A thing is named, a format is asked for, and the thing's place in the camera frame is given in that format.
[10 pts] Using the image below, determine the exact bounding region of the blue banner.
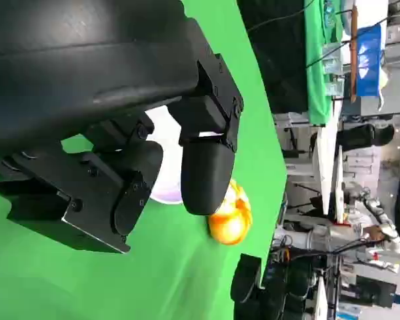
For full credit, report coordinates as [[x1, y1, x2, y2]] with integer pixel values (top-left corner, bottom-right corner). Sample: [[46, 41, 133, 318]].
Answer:
[[355, 25, 386, 97]]

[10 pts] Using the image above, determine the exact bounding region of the black chair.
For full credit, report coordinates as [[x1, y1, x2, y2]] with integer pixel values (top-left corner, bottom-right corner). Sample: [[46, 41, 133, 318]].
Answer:
[[336, 121, 395, 151]]

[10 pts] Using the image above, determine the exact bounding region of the brown wooden strip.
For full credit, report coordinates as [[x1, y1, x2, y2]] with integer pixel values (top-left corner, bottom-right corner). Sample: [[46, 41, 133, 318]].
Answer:
[[351, 5, 359, 103]]

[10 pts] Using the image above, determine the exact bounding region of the orange white toy bread roll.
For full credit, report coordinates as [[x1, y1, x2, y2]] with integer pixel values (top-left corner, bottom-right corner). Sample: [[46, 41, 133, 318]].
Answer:
[[208, 178, 253, 247]]

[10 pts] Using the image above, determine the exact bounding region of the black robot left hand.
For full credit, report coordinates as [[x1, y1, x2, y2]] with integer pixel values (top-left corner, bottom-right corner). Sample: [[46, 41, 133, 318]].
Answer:
[[0, 0, 245, 254]]

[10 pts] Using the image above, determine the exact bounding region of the black backdrop curtain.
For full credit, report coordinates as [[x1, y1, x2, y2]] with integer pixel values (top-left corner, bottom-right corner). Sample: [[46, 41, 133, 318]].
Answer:
[[238, 0, 309, 114]]

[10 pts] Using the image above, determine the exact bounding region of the green hanging cloth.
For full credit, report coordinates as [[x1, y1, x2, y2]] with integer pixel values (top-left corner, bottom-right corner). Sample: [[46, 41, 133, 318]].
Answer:
[[304, 0, 346, 126]]

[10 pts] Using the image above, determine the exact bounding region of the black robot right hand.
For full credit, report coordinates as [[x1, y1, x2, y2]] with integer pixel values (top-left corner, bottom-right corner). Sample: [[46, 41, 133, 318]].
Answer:
[[229, 253, 264, 304]]

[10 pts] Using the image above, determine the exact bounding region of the lilac plate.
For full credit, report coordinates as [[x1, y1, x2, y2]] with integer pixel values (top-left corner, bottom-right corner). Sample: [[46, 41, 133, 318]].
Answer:
[[143, 105, 184, 205]]

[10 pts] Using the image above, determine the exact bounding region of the green table cloth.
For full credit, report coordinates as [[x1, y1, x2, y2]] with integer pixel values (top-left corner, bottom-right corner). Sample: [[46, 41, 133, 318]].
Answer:
[[0, 0, 289, 320]]

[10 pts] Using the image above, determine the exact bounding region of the white panel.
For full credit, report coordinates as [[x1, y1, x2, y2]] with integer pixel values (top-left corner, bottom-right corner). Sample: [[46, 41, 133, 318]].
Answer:
[[312, 99, 346, 224]]

